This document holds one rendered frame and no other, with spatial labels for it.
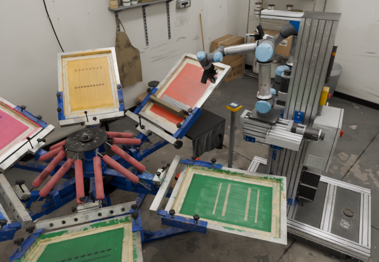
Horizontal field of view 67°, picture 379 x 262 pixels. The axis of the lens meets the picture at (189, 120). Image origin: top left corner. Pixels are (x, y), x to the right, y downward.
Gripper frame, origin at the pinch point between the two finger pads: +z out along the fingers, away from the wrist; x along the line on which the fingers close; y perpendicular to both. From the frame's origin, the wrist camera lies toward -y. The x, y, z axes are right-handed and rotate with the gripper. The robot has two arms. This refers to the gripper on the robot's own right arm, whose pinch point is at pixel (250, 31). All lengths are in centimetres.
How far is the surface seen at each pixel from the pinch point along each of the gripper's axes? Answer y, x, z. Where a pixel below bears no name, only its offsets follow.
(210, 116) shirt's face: 63, -75, -15
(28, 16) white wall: -37, -175, 178
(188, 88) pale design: 20, -94, -13
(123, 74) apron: 81, -84, 187
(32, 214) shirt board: 42, -250, -36
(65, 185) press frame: 36, -224, -32
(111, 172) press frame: 40, -191, -40
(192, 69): 12, -79, 1
